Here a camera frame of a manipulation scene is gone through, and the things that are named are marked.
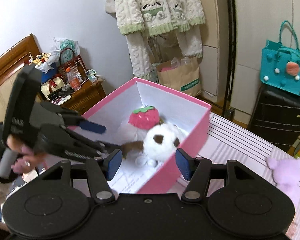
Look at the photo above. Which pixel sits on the pink strawberry plush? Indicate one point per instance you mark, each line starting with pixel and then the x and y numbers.
pixel 145 118

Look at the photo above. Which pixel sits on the blue wrapped bouquet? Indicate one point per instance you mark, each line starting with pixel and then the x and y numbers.
pixel 48 72

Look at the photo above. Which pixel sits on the striped tablecloth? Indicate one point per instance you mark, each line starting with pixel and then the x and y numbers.
pixel 240 145

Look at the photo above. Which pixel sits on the beige wardrobe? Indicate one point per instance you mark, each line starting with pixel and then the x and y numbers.
pixel 260 10

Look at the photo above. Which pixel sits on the wooden headboard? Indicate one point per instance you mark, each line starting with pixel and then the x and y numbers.
pixel 12 55

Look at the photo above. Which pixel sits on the wooden nightstand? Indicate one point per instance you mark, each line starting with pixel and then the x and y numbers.
pixel 87 97

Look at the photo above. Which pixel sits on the small mint box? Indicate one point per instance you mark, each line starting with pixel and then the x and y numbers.
pixel 92 76

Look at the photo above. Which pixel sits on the pink cardboard box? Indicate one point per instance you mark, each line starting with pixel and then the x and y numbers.
pixel 190 140

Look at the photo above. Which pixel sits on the printed paper sheet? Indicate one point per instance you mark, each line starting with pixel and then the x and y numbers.
pixel 132 180

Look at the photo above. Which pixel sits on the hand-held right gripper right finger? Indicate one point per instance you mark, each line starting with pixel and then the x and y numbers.
pixel 183 163

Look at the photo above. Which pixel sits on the orange drink bottle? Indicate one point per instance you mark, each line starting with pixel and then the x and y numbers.
pixel 73 81

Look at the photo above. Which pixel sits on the white plastic bag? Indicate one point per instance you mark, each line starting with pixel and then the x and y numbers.
pixel 67 45

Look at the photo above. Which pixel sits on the person's left hand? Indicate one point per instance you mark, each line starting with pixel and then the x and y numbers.
pixel 27 163

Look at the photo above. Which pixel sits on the white brown plush animal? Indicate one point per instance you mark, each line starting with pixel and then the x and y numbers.
pixel 160 150

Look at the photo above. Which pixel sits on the black clothes rack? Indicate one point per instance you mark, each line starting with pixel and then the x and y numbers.
pixel 232 67

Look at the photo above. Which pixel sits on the cream fleece pajama pants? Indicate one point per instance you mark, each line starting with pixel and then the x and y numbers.
pixel 137 55

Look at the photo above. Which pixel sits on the black suitcase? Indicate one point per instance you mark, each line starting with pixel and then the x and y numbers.
pixel 272 117

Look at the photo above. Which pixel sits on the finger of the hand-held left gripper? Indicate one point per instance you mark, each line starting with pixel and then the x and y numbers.
pixel 90 142
pixel 92 127

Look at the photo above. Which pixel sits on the cream fleece pajama jacket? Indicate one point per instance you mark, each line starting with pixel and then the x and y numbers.
pixel 140 0

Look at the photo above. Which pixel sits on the cream handbag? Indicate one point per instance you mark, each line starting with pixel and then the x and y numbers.
pixel 53 85

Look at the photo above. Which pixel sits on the red woven basket bag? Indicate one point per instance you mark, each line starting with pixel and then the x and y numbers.
pixel 80 65

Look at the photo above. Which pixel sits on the purple plush toy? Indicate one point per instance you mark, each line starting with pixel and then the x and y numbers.
pixel 282 172

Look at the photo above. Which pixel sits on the teal tote bag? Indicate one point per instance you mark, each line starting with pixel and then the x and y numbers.
pixel 277 62

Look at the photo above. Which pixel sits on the brown paper bag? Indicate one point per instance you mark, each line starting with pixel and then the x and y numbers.
pixel 177 80

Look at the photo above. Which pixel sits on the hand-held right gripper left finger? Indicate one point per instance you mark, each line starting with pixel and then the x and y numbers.
pixel 113 163

